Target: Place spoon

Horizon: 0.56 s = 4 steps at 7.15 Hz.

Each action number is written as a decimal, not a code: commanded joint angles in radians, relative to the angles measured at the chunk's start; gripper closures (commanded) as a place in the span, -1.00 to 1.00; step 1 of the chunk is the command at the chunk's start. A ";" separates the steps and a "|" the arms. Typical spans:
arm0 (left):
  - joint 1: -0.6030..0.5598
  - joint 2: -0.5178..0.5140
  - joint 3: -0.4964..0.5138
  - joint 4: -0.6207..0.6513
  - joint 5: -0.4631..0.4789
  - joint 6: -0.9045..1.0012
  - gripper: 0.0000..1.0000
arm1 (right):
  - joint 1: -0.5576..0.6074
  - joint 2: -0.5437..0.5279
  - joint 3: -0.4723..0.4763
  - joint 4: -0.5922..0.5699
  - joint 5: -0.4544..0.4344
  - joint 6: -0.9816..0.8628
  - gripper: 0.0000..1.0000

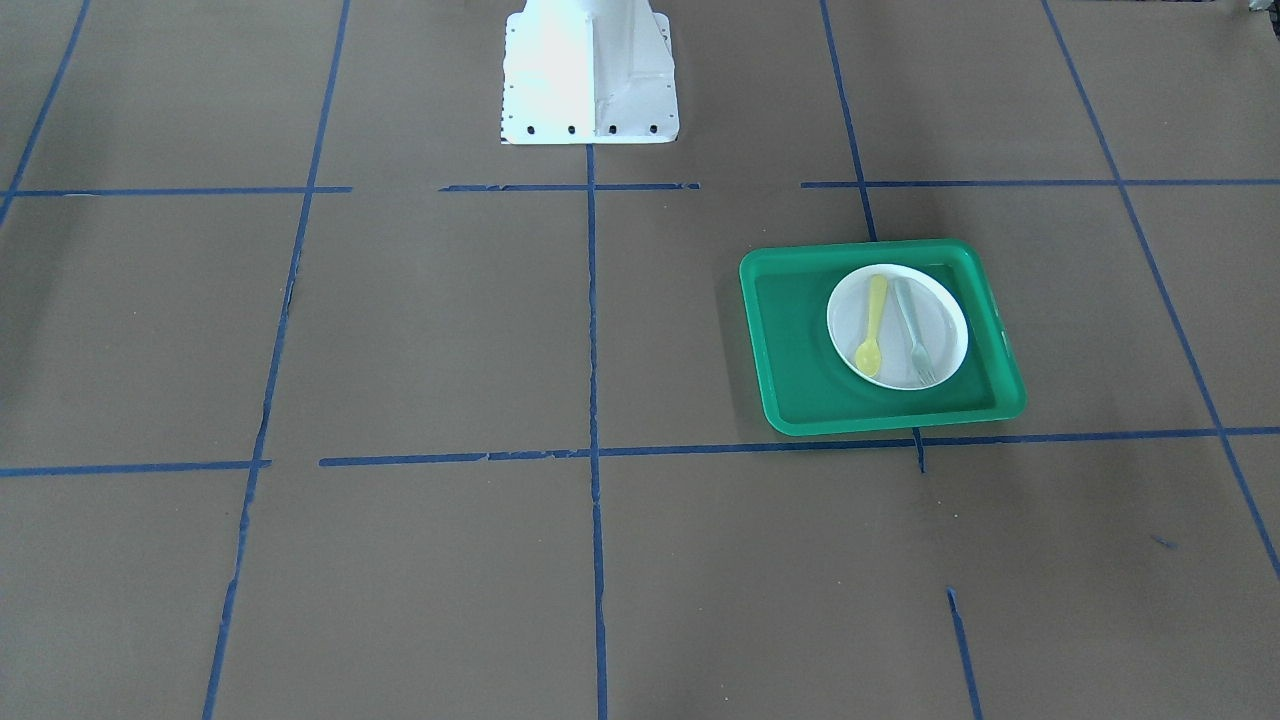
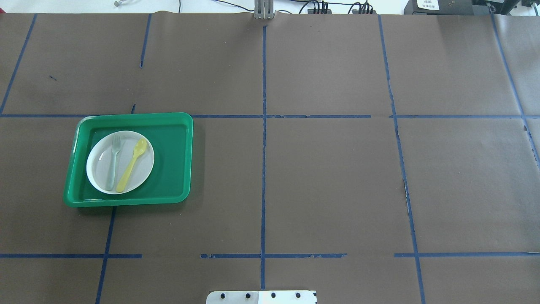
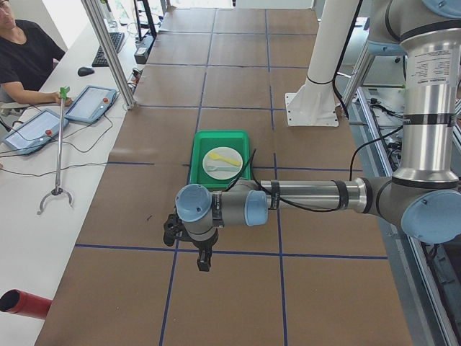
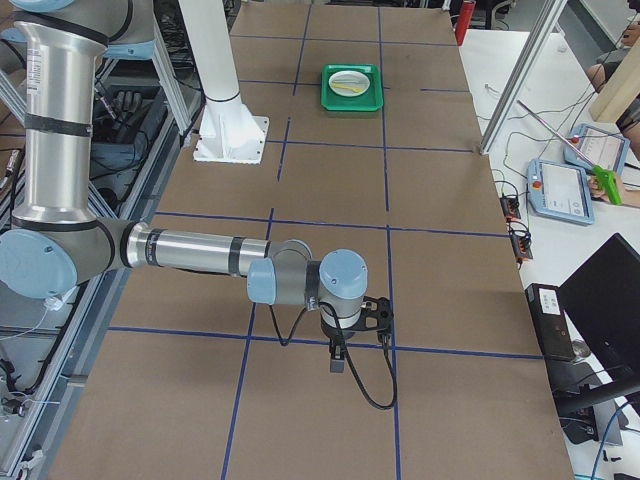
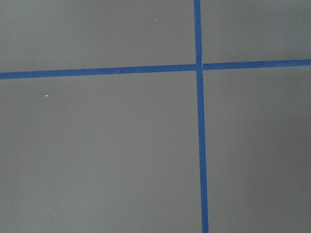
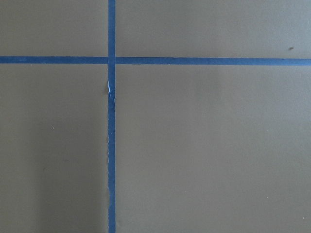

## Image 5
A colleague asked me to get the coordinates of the long blue tape strip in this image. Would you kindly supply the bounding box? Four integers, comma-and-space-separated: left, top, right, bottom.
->
193, 0, 209, 233

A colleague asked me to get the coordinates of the crossing blue tape strip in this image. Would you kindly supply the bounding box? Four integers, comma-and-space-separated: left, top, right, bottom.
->
0, 59, 311, 80

